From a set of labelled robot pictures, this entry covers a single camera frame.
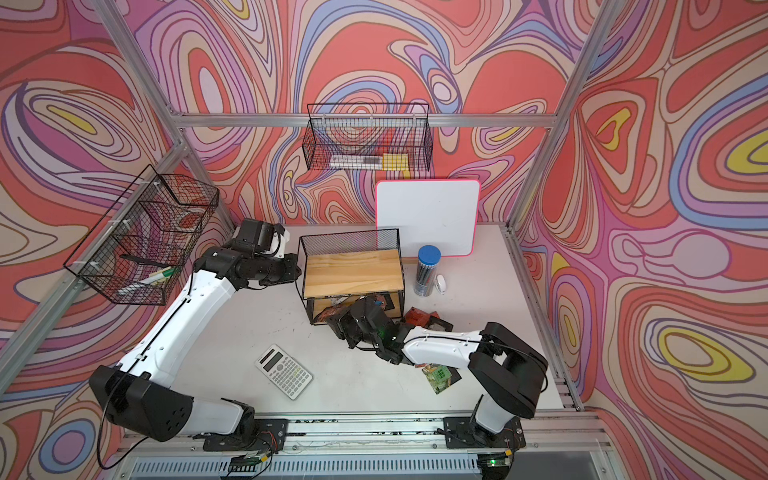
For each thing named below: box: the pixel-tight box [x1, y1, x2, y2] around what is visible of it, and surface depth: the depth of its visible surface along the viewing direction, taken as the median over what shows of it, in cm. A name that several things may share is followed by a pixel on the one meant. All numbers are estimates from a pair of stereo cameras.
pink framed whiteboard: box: [376, 179, 481, 257], surface depth 100 cm
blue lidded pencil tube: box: [414, 245, 442, 297], surface depth 88 cm
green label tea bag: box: [422, 363, 462, 395], surface depth 84 cm
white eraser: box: [435, 274, 447, 294], surface depth 101 cm
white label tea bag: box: [427, 316, 454, 332], surface depth 92 cm
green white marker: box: [139, 266, 174, 285], surface depth 73 cm
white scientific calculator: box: [254, 343, 314, 401], surface depth 84 cm
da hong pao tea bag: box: [404, 306, 440, 327], surface depth 95 cm
